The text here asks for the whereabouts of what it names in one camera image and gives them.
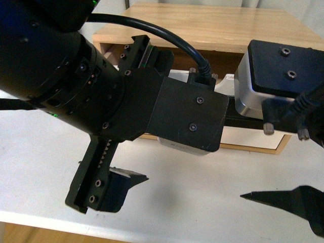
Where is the wooden drawer cabinet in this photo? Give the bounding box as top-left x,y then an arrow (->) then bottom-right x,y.
92,2 -> 323,154

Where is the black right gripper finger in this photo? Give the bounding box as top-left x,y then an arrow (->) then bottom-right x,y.
240,185 -> 323,237

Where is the black camera cable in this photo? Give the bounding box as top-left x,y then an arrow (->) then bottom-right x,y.
291,86 -> 324,122
87,13 -> 212,83

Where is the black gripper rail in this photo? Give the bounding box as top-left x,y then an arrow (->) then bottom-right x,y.
65,35 -> 174,213

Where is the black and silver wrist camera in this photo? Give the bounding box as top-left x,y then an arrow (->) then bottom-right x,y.
146,77 -> 229,152

